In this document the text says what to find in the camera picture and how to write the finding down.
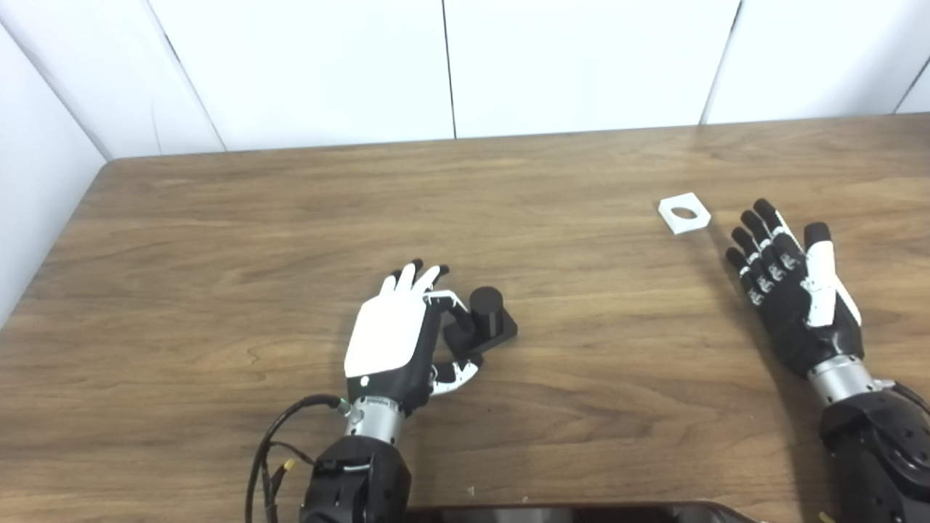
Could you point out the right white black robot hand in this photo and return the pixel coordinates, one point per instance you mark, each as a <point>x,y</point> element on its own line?
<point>814,338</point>

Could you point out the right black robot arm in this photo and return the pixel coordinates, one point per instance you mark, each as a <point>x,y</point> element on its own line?
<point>879,465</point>

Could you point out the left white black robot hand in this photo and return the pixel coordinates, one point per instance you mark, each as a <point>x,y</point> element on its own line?
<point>385,334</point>

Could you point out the white square piece with hole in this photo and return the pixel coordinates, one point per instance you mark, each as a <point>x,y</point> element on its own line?
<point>669,215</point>

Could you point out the black peg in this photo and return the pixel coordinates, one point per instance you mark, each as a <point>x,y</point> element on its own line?
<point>487,312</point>

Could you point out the dark glossy robot torso edge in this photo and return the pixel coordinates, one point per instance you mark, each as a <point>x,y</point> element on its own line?
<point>581,514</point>

